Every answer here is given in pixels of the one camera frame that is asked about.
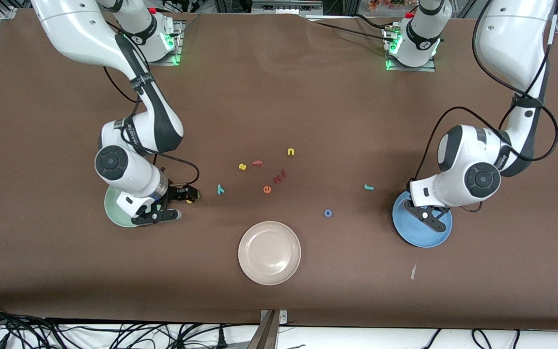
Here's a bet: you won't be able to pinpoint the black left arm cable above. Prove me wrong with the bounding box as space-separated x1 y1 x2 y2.
407 0 558 214

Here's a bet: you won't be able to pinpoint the brown paper table cover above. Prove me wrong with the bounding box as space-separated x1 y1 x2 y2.
0 9 558 330

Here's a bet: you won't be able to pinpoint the beige plate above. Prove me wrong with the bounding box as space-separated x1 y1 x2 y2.
238 221 302 286

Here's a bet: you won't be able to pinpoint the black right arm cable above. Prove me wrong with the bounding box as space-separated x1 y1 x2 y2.
102 19 201 187

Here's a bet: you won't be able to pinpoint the black base power cable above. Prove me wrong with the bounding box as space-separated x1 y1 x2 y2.
308 15 398 44

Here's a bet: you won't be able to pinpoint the metal clamp post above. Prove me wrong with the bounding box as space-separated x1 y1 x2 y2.
247 309 288 349

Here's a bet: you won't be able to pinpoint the orange artificial flowers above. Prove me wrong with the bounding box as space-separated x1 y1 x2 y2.
369 0 418 13

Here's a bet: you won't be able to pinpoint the green plate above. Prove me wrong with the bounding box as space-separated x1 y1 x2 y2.
104 187 163 228

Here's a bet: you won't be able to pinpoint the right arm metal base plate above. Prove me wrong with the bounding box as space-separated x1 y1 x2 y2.
130 20 184 66

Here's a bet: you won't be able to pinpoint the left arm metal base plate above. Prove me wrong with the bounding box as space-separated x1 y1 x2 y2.
385 27 437 73

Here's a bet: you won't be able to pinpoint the aluminium frame structure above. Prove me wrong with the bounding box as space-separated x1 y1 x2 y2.
214 0 357 15

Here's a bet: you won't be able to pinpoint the blue plate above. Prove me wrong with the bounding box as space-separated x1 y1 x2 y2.
392 190 453 248

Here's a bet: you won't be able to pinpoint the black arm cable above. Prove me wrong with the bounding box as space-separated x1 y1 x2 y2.
102 19 201 187
407 0 558 214

